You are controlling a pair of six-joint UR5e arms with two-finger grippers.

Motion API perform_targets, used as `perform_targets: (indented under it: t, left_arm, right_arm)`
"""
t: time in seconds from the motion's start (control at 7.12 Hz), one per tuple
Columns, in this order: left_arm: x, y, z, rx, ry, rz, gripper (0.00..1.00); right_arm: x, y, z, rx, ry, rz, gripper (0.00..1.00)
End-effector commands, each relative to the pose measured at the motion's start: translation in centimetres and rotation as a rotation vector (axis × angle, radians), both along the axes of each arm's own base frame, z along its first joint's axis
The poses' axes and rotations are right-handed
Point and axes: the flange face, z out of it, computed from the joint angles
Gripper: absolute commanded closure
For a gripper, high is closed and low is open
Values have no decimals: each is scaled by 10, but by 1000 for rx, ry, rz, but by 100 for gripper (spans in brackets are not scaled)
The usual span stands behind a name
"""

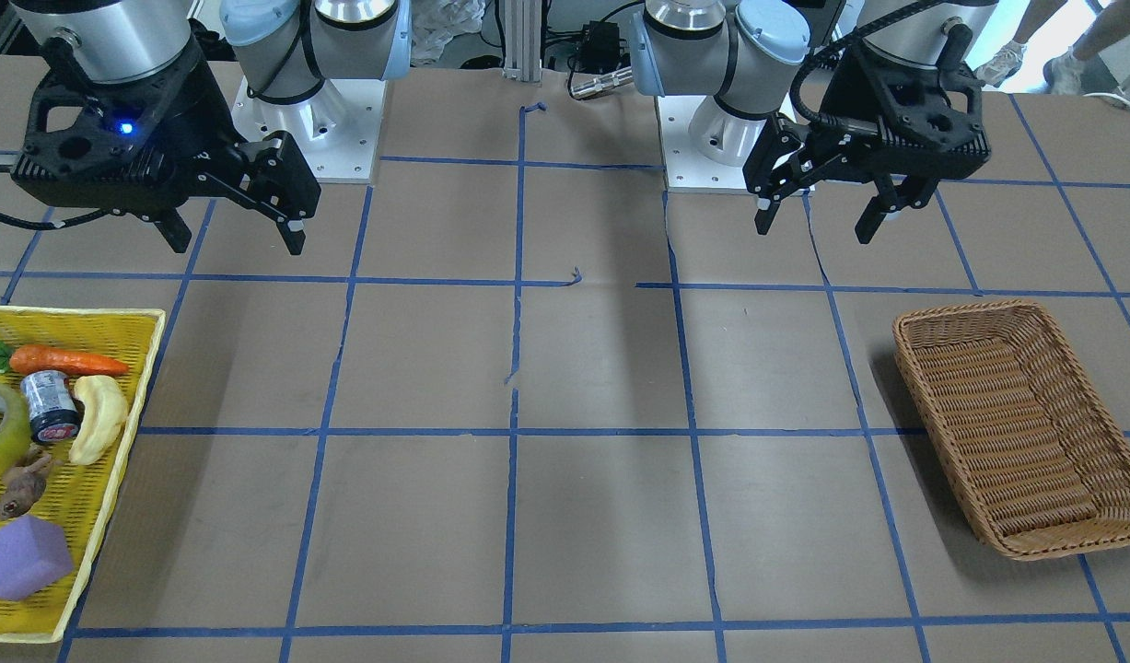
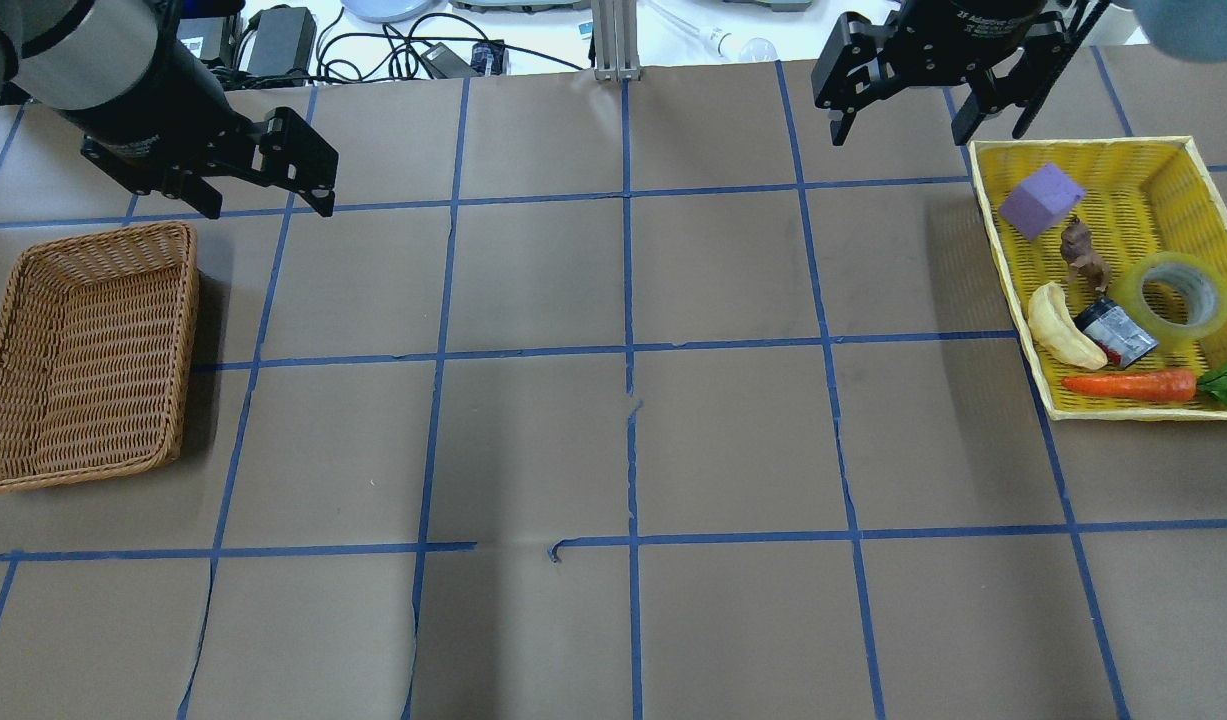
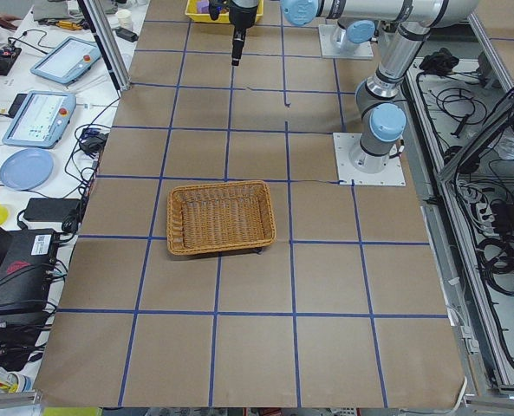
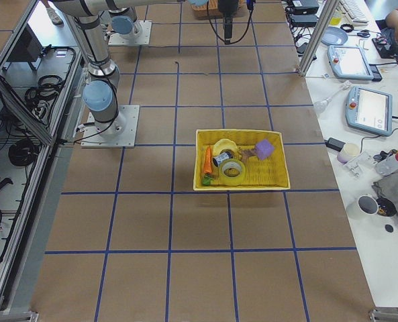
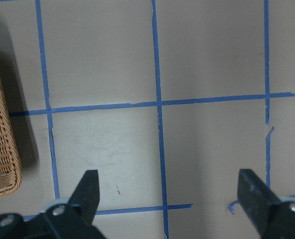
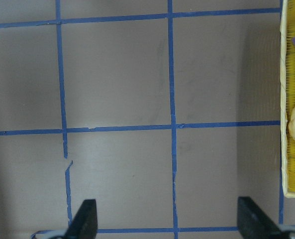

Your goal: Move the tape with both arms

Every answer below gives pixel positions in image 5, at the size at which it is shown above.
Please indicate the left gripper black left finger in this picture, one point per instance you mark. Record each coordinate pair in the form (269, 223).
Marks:
(62, 219)

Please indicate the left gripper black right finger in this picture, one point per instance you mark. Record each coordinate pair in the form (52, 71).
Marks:
(273, 217)

